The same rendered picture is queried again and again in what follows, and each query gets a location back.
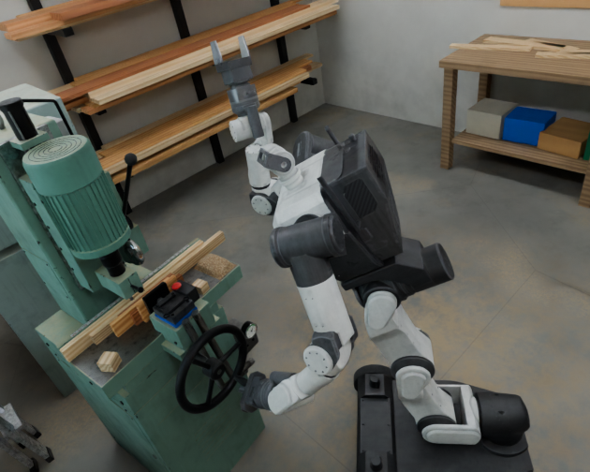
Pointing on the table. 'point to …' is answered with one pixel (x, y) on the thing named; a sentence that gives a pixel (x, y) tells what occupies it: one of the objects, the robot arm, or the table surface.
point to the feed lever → (128, 184)
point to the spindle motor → (78, 196)
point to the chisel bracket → (120, 285)
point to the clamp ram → (155, 296)
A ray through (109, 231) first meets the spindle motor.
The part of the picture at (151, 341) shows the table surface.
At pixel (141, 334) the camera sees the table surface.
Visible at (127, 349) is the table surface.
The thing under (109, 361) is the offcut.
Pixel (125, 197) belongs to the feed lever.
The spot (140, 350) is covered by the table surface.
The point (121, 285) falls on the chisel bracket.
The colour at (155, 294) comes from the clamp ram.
